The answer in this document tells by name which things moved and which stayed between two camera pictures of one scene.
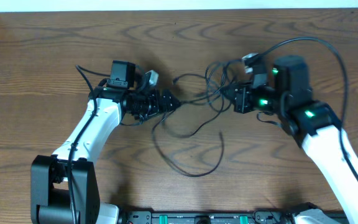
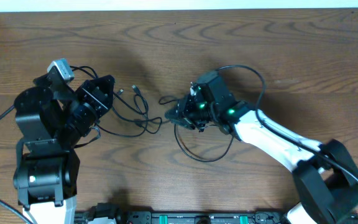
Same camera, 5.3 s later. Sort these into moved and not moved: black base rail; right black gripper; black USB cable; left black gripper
Moved: left black gripper; black USB cable; right black gripper
Not moved: black base rail
